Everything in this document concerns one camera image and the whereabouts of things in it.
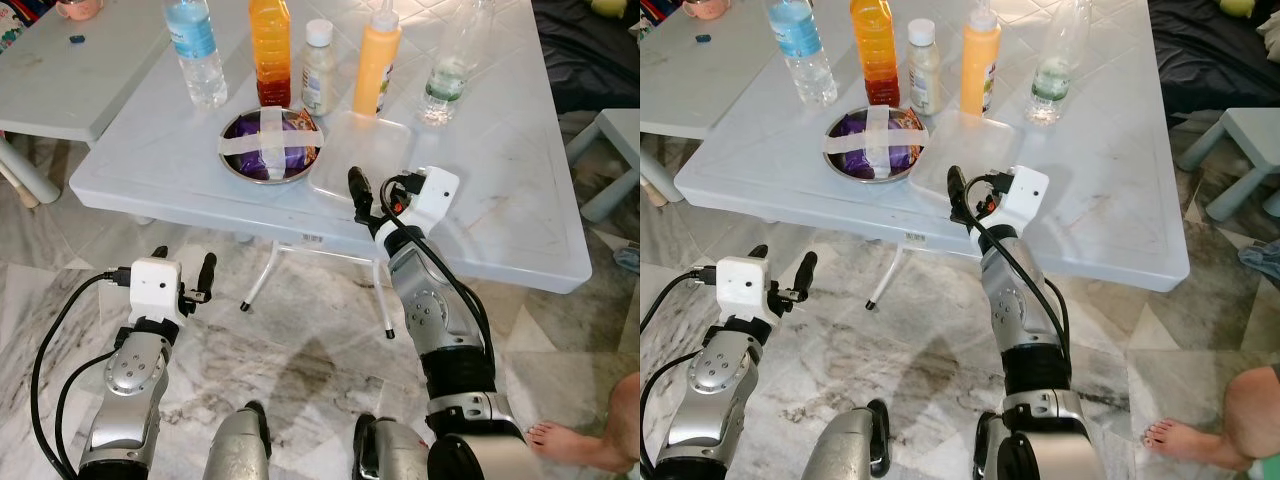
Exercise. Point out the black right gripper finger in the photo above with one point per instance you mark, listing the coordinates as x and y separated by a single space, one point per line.
957 188
360 190

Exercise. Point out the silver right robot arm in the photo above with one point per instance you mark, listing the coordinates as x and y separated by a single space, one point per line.
1020 300
430 310

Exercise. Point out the clear plastic food container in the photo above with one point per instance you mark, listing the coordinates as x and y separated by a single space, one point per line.
975 140
365 145

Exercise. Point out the taped steel bowl purple packets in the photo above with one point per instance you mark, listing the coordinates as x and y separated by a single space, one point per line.
270 145
875 145

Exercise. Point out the small white cap bottle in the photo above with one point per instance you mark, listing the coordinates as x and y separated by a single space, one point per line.
925 72
320 75

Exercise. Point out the orange squeeze sauce bottle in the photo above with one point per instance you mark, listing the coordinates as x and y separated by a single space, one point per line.
377 65
981 65

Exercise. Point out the blue grey floor cloth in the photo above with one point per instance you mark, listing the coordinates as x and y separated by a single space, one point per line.
630 258
1262 265

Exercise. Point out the clear green label bottle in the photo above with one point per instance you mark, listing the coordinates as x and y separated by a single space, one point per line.
1050 85
445 85

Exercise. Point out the orange juice bottle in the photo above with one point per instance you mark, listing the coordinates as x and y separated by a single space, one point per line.
875 50
270 50

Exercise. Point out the grey robot left leg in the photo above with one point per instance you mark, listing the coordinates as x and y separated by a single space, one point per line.
235 450
845 450

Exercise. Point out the grey robot leg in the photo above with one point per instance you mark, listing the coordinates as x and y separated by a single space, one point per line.
395 455
845 450
235 450
992 450

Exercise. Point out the light blue plastic table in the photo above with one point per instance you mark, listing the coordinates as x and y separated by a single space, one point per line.
90 80
700 80

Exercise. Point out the light blue plastic stool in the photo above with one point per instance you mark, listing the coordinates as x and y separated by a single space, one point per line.
1250 130
615 125

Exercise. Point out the blue label water bottle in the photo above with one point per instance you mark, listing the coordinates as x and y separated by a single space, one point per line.
800 40
195 40

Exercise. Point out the grey robot right leg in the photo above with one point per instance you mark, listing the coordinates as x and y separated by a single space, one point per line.
992 450
395 455

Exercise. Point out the pink cup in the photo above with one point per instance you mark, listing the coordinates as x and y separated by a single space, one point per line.
80 9
707 9

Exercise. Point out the black fabric sofa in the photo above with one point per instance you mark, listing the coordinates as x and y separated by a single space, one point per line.
1210 60
585 60

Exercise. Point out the bare person foot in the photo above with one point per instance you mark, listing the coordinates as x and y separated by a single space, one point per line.
1190 440
580 445

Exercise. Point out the colourful patterned cloth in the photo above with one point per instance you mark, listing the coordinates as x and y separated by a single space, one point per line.
18 10
652 9

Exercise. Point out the yellow green ball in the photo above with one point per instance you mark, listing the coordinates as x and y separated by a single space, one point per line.
607 6
1235 7

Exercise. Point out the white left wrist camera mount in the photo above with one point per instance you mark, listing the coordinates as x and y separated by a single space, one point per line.
742 288
155 290

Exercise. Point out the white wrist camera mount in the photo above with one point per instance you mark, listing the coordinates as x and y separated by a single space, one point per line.
742 288
155 290
1028 190
435 195

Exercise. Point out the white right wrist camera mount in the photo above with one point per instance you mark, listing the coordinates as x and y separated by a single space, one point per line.
435 195
1028 190

